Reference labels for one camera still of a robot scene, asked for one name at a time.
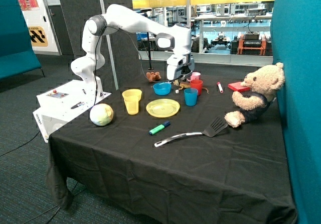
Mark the black metal spatula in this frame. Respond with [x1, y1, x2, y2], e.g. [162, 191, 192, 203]
[154, 116, 228, 147]

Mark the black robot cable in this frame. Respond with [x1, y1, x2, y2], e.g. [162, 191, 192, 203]
[92, 25, 161, 109]

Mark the pastel plush ball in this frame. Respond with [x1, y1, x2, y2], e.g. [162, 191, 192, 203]
[89, 103, 114, 126]

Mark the blue plastic cup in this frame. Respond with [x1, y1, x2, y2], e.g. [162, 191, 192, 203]
[184, 88, 198, 106]

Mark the red white marker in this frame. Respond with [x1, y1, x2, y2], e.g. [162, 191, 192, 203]
[217, 82, 224, 93]

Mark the blue plastic bowl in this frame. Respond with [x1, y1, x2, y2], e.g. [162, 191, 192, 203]
[152, 82, 172, 95]

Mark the yellow plastic cup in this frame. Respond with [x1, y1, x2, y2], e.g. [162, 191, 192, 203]
[124, 98, 139, 115]

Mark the brown plush toy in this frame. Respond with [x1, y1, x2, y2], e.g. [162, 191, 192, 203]
[146, 72, 161, 82]

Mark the pink white mug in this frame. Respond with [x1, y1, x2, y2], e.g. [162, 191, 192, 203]
[187, 72, 201, 82]

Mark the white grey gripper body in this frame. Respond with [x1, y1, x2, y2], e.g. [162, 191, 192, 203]
[167, 54, 195, 80]

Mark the yellow black warning sign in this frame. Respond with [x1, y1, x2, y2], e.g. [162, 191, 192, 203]
[28, 26, 48, 47]

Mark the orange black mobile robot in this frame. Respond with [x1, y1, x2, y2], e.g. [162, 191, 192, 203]
[230, 32, 272, 56]

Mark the teal partition wall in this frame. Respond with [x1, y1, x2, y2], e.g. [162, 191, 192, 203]
[271, 0, 320, 223]

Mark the yellow plastic plate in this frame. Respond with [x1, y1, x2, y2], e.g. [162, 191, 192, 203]
[146, 99, 180, 118]

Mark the black tablecloth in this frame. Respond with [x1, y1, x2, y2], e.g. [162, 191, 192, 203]
[46, 75, 297, 223]

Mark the green highlighter marker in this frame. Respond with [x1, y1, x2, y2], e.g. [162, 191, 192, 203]
[148, 121, 171, 136]

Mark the teal sofa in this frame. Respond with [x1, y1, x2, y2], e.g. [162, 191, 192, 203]
[0, 0, 42, 79]

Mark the beige teddy bear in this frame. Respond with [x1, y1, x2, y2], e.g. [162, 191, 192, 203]
[224, 62, 285, 128]

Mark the red flat box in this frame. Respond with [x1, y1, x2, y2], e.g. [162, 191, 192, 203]
[228, 82, 251, 92]

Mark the black stand pole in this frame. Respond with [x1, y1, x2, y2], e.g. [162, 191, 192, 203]
[140, 8, 154, 70]

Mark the toy lizard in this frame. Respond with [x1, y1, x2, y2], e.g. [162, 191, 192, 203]
[173, 80, 209, 93]

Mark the red plastic cup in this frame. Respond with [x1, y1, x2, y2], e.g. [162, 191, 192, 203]
[190, 79, 203, 95]

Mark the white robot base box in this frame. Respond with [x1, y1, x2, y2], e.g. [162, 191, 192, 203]
[33, 80, 111, 143]

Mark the black pen on base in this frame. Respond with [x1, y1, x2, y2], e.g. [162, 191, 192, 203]
[71, 102, 85, 109]

